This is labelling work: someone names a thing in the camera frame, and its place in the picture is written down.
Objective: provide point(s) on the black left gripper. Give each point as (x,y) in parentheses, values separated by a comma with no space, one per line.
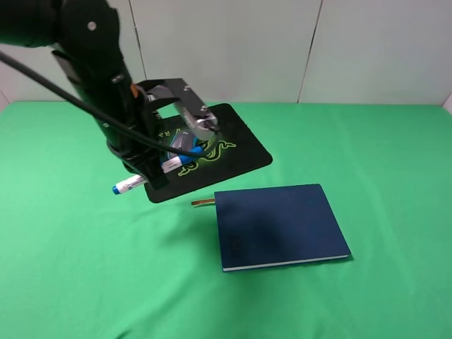
(148,123)

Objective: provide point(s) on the white blue marker pen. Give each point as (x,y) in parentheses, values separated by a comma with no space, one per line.
(148,168)

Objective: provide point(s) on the grey blue computer mouse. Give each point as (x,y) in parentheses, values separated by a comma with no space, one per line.
(184,140)

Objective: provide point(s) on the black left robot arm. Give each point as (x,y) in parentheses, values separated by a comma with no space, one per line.
(84,37)

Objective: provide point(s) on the brown notebook ribbon bookmark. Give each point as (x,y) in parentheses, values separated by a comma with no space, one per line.
(203,202)

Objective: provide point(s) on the black green snake mouse pad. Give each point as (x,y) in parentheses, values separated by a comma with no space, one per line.
(237,152)

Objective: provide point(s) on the blue hardcover notebook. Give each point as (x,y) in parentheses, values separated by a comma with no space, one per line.
(277,226)

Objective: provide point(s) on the green tablecloth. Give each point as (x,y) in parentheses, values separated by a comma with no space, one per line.
(79,262)

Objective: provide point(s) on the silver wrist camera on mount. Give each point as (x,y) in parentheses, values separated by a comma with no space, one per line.
(197,116)

